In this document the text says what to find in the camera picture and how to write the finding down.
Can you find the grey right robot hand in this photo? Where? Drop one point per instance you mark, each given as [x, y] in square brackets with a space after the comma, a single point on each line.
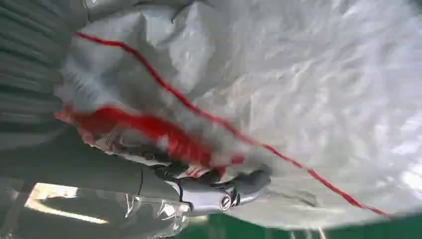
[99, 171]

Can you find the clear plastic wrapped parcel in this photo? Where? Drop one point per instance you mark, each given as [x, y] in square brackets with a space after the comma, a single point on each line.
[99, 217]

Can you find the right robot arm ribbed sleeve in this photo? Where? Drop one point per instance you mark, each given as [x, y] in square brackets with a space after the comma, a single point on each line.
[29, 66]

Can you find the green plastic crate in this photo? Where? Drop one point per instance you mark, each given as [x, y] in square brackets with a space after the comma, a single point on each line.
[362, 229]

